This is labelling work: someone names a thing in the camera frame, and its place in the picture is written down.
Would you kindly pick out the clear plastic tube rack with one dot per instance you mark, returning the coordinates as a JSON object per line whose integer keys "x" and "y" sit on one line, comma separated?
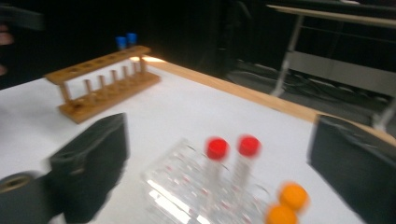
{"x": 180, "y": 189}

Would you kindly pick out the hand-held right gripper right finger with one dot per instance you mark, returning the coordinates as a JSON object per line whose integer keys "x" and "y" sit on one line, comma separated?
{"x": 355, "y": 168}

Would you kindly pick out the folding table in background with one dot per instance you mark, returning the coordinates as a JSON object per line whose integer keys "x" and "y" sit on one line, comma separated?
{"x": 336, "y": 67}

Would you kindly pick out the blue capped test tube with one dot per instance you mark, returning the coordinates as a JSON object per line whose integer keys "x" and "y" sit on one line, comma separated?
{"x": 131, "y": 38}
{"x": 120, "y": 42}

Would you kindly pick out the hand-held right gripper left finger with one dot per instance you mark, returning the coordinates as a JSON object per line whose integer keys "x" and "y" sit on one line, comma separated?
{"x": 90, "y": 168}

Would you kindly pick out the orange capped test tube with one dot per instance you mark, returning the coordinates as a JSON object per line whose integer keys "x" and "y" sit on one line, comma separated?
{"x": 293, "y": 196}
{"x": 280, "y": 215}

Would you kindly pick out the red capped test tube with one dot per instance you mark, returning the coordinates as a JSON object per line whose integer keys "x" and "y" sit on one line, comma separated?
{"x": 249, "y": 145}
{"x": 217, "y": 148}

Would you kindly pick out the white table cover sheet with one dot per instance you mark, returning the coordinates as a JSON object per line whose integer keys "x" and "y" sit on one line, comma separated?
{"x": 186, "y": 115}

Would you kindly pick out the wooden test tube rack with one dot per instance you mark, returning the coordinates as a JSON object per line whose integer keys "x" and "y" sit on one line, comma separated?
{"x": 102, "y": 93}

